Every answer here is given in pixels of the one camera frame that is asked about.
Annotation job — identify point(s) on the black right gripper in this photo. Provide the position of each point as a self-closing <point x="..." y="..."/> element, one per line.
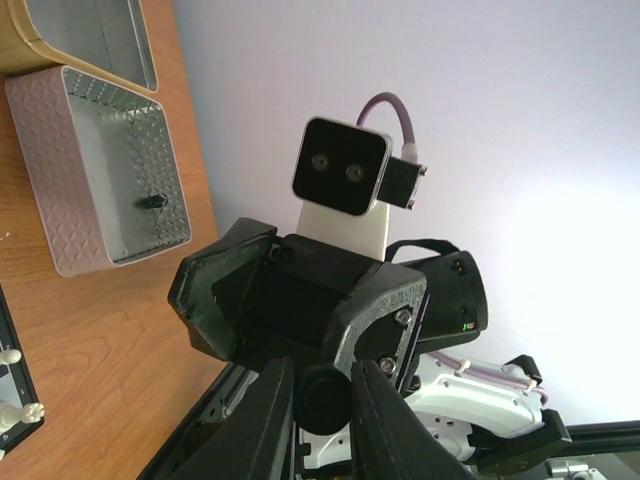
<point x="314" y="303"/>

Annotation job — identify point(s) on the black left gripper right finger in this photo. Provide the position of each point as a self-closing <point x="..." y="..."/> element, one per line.
<point x="387" y="440"/>

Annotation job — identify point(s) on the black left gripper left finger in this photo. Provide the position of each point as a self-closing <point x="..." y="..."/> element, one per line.
<point x="255" y="441"/>

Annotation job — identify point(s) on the black chess piece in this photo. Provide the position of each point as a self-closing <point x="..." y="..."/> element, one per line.
<point x="322" y="400"/>

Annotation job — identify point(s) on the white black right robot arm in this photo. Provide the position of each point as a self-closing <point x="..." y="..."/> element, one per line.
<point x="466" y="405"/>

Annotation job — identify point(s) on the black chess pieces in tin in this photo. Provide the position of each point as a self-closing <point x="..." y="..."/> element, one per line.
<point x="152" y="202"/>

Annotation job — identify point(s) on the white chess piece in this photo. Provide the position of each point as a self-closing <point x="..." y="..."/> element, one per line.
<point x="12" y="415"/>
<point x="10" y="357"/>

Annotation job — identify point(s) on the pink metal tin base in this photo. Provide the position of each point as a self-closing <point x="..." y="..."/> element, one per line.
<point x="91" y="149"/>

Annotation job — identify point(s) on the gold metal tin lid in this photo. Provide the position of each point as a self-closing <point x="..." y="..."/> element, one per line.
<point x="107" y="39"/>

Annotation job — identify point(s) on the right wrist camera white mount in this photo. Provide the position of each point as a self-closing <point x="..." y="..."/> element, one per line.
<point x="347" y="180"/>

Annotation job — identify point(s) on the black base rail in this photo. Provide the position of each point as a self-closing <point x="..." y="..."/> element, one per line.
<point x="600" y="440"/>

